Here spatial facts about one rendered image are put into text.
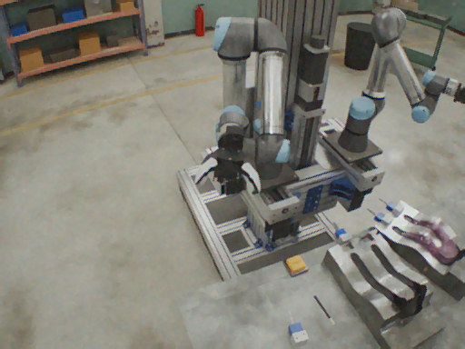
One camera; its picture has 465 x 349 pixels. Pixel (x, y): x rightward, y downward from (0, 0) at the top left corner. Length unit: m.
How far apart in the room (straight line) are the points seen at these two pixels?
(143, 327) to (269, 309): 1.08
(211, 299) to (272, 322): 0.25
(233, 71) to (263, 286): 0.82
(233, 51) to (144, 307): 1.68
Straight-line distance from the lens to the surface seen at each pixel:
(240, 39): 1.14
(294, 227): 2.07
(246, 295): 1.37
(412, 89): 1.50
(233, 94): 1.24
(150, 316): 2.26
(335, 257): 1.41
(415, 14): 5.66
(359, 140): 1.67
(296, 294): 1.39
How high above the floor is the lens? 2.00
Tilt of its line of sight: 41 degrees down
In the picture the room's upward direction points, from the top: straight up
